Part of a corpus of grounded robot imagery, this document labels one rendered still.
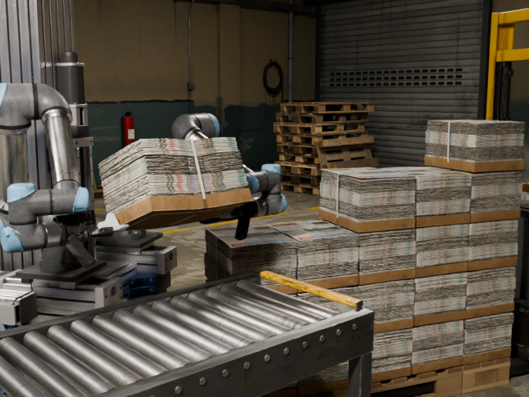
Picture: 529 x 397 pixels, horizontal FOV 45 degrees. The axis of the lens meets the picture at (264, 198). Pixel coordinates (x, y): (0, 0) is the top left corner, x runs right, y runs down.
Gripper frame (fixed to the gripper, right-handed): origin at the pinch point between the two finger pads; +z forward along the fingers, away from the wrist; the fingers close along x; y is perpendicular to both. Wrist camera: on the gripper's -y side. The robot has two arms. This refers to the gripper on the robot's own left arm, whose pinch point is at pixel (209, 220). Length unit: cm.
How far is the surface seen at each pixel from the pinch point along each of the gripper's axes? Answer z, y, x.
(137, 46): -368, 344, -580
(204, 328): 35, -33, 34
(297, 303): 1.9, -33.6, 36.2
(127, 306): 42.4, -22.6, 8.7
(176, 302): 27.8, -24.6, 11.8
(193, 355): 48, -38, 46
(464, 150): -133, 11, 24
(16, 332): 74, -22, 7
